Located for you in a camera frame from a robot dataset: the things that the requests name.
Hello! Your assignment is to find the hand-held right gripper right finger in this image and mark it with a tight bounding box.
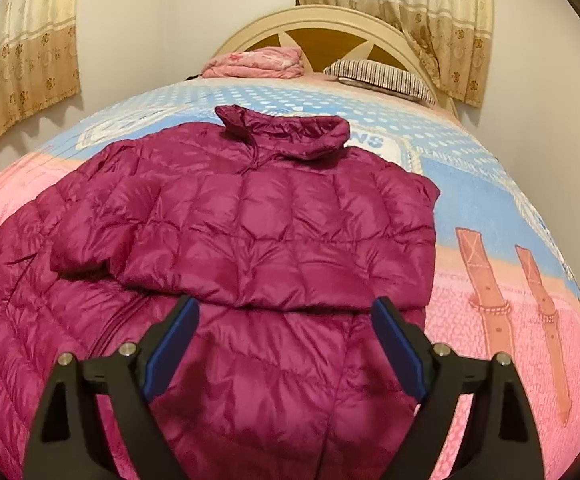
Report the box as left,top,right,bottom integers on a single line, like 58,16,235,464
372,296,545,480

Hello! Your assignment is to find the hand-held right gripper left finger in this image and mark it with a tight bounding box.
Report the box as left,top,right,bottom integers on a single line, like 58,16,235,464
22,295,201,480

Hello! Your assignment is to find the magenta puffer jacket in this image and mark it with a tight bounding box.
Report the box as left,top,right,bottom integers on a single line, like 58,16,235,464
0,105,443,480

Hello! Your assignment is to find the pink and blue printed blanket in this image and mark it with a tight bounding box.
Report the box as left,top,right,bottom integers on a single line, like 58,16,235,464
0,72,580,480

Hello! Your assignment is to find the beige floral curtain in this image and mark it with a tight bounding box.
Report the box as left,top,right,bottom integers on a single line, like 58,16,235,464
0,0,81,161
292,0,495,108

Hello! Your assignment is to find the striped pillow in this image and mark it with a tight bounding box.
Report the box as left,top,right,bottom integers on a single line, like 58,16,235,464
323,58,438,106

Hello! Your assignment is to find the pink folded quilt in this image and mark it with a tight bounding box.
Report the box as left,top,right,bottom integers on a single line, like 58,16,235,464
201,46,305,81

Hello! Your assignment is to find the cream wooden bed headboard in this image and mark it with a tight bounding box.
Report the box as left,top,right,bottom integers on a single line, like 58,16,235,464
212,5,458,111

